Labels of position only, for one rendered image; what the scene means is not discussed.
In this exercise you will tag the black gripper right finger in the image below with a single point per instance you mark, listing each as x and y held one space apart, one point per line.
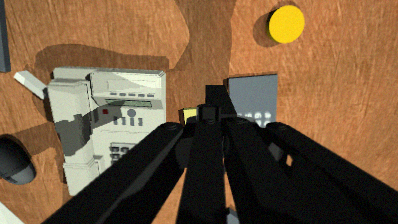
264 192

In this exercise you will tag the grey pocket calculator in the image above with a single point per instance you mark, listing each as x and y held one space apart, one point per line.
4 48

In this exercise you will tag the white desk phone body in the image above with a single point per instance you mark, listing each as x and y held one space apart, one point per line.
126 105

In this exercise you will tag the dark grey computer mouse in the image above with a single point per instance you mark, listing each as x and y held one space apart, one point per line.
15 166

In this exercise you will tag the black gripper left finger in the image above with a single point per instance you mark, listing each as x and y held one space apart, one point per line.
135 187

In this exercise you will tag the yellow cylinder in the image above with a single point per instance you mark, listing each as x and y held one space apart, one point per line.
285 24

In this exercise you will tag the beige telephone handset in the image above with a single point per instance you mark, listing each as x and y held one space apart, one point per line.
71 113

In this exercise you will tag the yellow sticky note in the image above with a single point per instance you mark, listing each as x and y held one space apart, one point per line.
188 112

